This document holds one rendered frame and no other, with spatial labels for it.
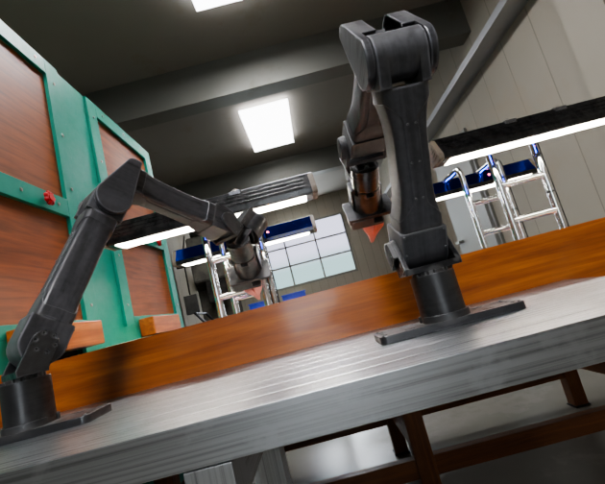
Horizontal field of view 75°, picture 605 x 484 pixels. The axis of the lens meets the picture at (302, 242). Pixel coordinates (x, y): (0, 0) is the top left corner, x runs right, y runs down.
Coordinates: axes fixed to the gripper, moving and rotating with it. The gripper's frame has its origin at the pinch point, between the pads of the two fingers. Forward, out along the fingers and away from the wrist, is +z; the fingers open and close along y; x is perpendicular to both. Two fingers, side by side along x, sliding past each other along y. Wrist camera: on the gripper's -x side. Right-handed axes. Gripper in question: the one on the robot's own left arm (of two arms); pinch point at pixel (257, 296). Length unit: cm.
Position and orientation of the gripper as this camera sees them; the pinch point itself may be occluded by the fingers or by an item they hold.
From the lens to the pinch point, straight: 106.4
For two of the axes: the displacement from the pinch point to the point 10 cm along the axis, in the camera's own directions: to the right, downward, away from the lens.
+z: 1.8, 7.5, 6.4
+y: -9.7, 2.4, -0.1
